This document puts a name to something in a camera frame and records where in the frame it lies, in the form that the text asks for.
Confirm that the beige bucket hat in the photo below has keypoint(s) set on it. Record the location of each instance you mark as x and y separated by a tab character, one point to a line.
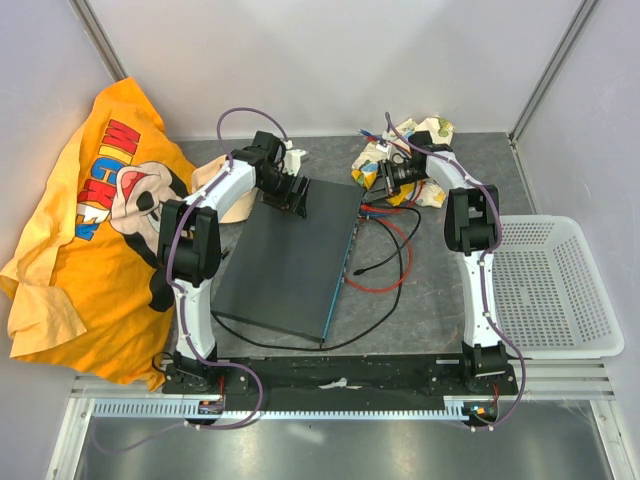
233	188

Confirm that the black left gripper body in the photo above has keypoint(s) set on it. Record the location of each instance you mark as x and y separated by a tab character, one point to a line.
279	190

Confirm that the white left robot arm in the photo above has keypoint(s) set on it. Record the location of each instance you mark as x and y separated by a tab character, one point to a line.
189	241

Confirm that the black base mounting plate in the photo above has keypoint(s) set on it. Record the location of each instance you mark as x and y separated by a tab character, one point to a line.
435	374

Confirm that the orange Mickey t-shirt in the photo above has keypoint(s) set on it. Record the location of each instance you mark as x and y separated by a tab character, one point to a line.
85	286

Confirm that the white perforated plastic basket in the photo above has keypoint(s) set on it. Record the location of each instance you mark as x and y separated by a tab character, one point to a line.
550	298

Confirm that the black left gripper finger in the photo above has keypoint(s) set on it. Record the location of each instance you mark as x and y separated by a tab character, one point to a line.
300	186
297	202

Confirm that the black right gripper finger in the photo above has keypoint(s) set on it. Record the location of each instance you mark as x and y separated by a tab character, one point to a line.
383	192
384	171

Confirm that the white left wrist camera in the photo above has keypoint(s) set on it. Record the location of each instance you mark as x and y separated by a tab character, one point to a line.
292	160

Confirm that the slotted grey cable duct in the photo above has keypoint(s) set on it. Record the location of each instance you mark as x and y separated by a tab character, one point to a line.
195	409

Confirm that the dark grey network switch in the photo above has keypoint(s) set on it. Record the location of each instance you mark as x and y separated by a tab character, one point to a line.
285	271

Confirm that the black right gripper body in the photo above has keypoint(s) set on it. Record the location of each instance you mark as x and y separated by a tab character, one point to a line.
403	174

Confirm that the patterned white yellow cloth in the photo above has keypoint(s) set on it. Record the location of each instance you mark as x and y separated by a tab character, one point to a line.
434	133

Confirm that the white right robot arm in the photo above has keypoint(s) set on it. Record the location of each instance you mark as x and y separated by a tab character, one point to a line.
472	228

